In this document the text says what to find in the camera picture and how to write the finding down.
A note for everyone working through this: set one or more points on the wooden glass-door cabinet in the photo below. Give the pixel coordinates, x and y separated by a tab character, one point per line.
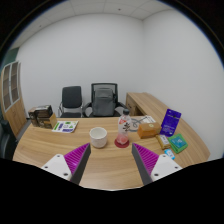
10	97

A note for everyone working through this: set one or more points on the clear bottle with pink drink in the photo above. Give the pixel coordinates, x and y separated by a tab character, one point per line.
124	123

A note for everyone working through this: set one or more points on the green flat box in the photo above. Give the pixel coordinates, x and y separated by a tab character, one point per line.
178	143

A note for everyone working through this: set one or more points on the white green leaflet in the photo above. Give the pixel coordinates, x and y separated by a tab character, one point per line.
65	126

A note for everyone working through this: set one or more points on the small blue box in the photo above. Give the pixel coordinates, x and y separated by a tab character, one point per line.
169	153

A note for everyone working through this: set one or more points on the purple upright box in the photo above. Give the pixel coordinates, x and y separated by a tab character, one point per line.
170	122

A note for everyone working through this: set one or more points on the grey mesh office chair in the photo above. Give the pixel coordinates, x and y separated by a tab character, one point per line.
104	101

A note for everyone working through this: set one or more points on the orange cardboard box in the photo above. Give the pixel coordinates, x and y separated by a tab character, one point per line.
147	130

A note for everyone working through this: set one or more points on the wooden side desk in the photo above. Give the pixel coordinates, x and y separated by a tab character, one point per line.
140	104

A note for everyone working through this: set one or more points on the red round coaster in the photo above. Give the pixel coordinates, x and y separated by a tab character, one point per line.
116	144

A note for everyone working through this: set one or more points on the white ceramic cup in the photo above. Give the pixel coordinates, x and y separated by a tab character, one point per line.
98	137

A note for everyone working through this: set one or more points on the dark brown box stack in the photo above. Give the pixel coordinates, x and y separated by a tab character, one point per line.
42	116

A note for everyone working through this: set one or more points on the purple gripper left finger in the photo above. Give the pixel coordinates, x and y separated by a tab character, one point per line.
70	166

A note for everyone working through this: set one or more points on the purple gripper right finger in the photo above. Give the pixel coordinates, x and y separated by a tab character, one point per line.
152	166

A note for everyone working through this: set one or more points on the black leather chair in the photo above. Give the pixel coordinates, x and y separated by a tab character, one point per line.
8	141

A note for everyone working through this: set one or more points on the yellow snack packet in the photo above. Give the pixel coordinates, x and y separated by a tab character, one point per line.
163	141

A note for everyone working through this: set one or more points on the black office chair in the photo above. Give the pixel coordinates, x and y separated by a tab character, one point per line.
71	99

